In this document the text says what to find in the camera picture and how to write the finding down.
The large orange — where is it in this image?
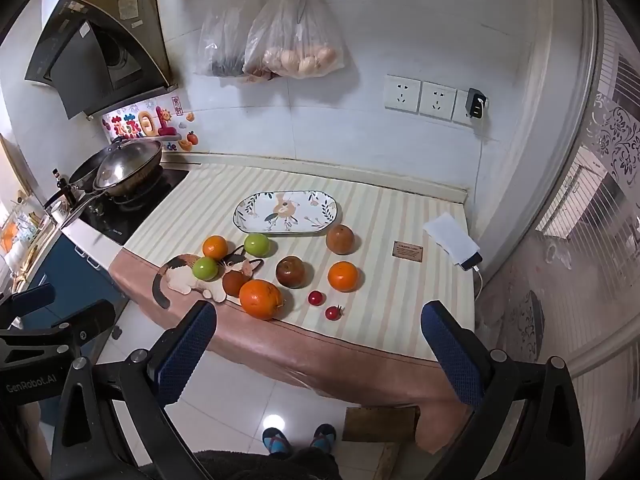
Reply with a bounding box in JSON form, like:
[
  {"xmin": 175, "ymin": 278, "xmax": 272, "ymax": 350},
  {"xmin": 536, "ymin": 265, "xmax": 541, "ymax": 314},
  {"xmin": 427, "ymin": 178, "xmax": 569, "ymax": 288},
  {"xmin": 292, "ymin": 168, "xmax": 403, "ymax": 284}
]
[{"xmin": 239, "ymin": 279, "xmax": 284, "ymax": 321}]

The steel wok with lid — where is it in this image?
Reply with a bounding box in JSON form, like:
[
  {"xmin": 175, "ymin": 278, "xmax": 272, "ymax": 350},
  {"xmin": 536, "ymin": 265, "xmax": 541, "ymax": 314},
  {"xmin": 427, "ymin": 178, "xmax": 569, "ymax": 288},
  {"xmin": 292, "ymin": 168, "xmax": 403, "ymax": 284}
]
[{"xmin": 60, "ymin": 139, "xmax": 165, "ymax": 228}]

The cat-shaped mat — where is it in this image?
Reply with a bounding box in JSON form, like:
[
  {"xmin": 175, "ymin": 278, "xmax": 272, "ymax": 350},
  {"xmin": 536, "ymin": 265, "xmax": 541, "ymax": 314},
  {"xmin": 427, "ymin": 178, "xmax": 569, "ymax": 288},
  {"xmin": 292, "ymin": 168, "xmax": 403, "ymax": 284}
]
[{"xmin": 151, "ymin": 245, "xmax": 266, "ymax": 309}]

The black gas hob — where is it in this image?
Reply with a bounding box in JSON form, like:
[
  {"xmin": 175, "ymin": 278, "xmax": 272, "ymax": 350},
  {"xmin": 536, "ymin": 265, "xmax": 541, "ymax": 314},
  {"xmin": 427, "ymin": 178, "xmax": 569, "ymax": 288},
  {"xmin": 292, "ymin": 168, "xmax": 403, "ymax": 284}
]
[{"xmin": 80, "ymin": 167, "xmax": 190, "ymax": 247}]

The wooden stool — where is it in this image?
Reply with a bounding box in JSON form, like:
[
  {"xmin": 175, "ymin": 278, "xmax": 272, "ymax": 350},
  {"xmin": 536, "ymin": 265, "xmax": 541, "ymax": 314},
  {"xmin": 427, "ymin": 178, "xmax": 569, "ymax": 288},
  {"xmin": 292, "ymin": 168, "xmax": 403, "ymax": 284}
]
[{"xmin": 342, "ymin": 406, "xmax": 421, "ymax": 480}]

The plastic bag with dark contents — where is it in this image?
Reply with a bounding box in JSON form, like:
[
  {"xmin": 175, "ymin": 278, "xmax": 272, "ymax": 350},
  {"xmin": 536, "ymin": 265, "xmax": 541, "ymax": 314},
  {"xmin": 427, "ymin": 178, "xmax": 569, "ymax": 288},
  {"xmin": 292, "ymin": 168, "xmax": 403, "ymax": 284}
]
[{"xmin": 192, "ymin": 0, "xmax": 273, "ymax": 81}]

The white wall socket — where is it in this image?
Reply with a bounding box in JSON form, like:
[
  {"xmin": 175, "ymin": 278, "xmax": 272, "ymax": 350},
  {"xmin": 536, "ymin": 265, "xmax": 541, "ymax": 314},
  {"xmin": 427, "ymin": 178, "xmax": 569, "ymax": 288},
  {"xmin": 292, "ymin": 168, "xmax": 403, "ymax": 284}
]
[
  {"xmin": 452, "ymin": 89, "xmax": 488, "ymax": 126},
  {"xmin": 419, "ymin": 80, "xmax": 457, "ymax": 121},
  {"xmin": 384, "ymin": 74, "xmax": 422, "ymax": 114}
]

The person's left forearm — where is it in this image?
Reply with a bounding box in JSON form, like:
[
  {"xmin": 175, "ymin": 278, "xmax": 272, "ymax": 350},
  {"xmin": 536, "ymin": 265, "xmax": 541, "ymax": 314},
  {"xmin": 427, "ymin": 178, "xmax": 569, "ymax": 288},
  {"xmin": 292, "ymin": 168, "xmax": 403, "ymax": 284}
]
[{"xmin": 15, "ymin": 402, "xmax": 51, "ymax": 476}]

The small brown-red apple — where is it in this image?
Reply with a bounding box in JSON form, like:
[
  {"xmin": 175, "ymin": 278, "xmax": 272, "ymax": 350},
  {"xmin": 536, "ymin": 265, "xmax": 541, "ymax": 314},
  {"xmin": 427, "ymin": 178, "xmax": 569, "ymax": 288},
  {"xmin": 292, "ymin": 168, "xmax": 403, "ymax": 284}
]
[{"xmin": 222, "ymin": 270, "xmax": 248, "ymax": 298}]

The dark sauce bottle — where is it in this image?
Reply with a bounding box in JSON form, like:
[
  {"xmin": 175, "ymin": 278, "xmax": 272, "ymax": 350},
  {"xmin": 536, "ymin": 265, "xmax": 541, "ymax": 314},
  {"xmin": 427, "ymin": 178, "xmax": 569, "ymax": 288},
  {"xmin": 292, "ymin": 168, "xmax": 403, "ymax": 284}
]
[{"xmin": 52, "ymin": 170, "xmax": 76, "ymax": 208}]

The white charging cable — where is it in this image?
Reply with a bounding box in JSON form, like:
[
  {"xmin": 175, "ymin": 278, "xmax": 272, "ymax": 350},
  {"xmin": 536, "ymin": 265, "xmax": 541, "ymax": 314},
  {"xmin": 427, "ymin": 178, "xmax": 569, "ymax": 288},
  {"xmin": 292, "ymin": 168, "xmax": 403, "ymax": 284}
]
[{"xmin": 470, "ymin": 265, "xmax": 488, "ymax": 331}]

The small orange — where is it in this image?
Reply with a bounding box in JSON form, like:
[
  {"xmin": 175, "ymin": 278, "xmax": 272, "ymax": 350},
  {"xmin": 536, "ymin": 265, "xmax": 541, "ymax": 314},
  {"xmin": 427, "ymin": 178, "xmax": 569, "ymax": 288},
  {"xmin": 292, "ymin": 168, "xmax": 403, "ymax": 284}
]
[
  {"xmin": 202, "ymin": 235, "xmax": 229, "ymax": 261},
  {"xmin": 327, "ymin": 261, "xmax": 360, "ymax": 293}
]

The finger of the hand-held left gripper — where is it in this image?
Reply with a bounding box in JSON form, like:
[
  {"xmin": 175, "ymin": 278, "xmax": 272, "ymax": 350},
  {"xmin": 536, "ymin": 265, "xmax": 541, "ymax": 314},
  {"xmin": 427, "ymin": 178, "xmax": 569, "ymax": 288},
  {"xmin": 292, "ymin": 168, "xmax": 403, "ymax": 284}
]
[
  {"xmin": 0, "ymin": 282, "xmax": 57, "ymax": 319},
  {"xmin": 0, "ymin": 299, "xmax": 117, "ymax": 356}
]

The brown cloth label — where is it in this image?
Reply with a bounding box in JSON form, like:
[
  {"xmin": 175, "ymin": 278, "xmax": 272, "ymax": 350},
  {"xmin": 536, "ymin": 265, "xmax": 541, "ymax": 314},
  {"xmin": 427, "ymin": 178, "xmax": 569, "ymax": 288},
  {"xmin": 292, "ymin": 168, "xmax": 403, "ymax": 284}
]
[{"xmin": 391, "ymin": 241, "xmax": 425, "ymax": 262}]

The colourful wall sticker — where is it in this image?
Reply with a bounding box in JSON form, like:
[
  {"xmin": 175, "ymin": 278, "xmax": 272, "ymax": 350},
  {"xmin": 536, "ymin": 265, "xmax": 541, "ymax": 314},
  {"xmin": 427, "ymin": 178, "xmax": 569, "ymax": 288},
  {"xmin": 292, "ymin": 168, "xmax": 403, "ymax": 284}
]
[{"xmin": 101, "ymin": 95, "xmax": 201, "ymax": 153}]

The black frying pan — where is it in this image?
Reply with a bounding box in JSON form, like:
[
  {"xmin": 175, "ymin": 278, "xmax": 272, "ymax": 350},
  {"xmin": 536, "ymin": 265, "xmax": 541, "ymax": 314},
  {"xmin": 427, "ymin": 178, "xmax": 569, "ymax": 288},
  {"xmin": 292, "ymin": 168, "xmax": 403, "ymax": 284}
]
[{"xmin": 44, "ymin": 149, "xmax": 113, "ymax": 211}]

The black range hood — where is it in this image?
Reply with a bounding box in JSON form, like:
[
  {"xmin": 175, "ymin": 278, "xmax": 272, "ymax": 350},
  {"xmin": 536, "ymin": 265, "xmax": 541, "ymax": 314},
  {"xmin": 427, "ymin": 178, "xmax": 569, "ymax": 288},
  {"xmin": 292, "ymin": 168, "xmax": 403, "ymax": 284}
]
[{"xmin": 24, "ymin": 0, "xmax": 178, "ymax": 121}]

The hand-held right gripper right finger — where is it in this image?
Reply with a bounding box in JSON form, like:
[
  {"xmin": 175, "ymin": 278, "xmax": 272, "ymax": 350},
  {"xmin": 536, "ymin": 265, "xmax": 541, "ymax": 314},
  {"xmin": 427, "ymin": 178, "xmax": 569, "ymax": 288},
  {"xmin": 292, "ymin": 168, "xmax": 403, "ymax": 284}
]
[{"xmin": 421, "ymin": 301, "xmax": 586, "ymax": 480}]

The green apple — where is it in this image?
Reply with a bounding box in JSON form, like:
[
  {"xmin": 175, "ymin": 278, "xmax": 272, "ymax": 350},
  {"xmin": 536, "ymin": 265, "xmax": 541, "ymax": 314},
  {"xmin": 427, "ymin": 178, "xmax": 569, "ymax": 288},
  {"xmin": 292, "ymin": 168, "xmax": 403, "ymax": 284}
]
[
  {"xmin": 192, "ymin": 256, "xmax": 220, "ymax": 281},
  {"xmin": 243, "ymin": 232, "xmax": 271, "ymax": 259}
]

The person's dark clothing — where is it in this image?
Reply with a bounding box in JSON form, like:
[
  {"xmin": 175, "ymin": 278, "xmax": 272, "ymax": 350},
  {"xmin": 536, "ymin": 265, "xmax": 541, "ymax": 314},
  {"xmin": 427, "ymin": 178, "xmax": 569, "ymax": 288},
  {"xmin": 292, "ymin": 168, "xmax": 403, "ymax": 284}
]
[{"xmin": 192, "ymin": 449, "xmax": 341, "ymax": 480}]

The blue slipper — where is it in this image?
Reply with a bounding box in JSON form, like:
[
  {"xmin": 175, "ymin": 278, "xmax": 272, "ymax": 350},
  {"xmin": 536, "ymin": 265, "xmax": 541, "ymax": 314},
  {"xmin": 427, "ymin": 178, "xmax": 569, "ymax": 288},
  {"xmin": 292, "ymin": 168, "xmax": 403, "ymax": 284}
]
[
  {"xmin": 262, "ymin": 427, "xmax": 293, "ymax": 458},
  {"xmin": 310, "ymin": 424, "xmax": 337, "ymax": 453}
]

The striped tablecloth with pink border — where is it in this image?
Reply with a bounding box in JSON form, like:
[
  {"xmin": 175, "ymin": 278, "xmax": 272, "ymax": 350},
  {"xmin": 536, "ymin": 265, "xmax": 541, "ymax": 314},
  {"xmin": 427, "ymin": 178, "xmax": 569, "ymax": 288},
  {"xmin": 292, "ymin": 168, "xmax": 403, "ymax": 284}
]
[{"xmin": 109, "ymin": 162, "xmax": 483, "ymax": 453}]

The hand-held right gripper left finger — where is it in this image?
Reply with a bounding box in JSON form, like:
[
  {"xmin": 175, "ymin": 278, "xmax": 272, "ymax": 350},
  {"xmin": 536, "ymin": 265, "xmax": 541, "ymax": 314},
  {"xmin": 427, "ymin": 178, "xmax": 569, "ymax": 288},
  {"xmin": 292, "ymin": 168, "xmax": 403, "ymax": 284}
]
[{"xmin": 50, "ymin": 300, "xmax": 218, "ymax": 480}]

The blue kitchen cabinet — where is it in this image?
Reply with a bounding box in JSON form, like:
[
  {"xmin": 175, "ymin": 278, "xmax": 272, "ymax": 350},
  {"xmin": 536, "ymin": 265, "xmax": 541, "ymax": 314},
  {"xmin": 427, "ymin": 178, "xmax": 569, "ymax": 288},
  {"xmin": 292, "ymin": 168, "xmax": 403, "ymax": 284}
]
[{"xmin": 22, "ymin": 232, "xmax": 128, "ymax": 331}]

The plastic bag of eggs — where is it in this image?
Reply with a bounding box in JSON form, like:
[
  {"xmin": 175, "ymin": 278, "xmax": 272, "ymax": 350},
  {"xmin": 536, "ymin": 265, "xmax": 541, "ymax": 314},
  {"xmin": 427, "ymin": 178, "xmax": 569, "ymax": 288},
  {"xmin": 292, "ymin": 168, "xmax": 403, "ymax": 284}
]
[{"xmin": 242, "ymin": 0, "xmax": 347, "ymax": 81}]

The oval floral ceramic plate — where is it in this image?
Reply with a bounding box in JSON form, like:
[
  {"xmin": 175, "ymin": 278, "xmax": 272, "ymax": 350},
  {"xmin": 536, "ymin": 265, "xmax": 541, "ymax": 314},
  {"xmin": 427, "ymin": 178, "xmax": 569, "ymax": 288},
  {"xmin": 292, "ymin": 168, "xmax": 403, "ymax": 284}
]
[{"xmin": 232, "ymin": 190, "xmax": 341, "ymax": 235}]

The black charger plug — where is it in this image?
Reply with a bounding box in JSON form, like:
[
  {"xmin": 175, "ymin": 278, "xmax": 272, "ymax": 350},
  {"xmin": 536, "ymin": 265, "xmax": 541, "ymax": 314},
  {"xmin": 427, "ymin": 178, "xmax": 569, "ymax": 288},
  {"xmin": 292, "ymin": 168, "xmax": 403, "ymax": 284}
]
[{"xmin": 465, "ymin": 87, "xmax": 490, "ymax": 120}]

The white lace curtain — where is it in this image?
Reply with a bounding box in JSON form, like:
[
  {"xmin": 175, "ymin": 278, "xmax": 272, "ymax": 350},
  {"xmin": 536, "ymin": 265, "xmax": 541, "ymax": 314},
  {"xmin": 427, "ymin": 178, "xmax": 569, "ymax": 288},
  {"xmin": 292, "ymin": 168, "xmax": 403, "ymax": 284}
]
[{"xmin": 575, "ymin": 85, "xmax": 640, "ymax": 196}]

